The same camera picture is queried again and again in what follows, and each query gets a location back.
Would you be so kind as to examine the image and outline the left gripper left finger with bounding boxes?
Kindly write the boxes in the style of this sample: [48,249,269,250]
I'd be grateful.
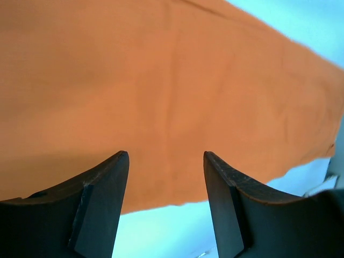
[1,151,130,257]

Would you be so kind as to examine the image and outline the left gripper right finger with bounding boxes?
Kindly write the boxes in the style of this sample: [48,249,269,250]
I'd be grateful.
[204,152,343,258]

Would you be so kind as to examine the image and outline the orange trousers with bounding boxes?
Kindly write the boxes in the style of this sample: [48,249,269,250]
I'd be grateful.
[1,0,343,213]

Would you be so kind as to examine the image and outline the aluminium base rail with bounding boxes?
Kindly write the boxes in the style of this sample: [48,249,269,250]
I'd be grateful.
[303,173,339,197]

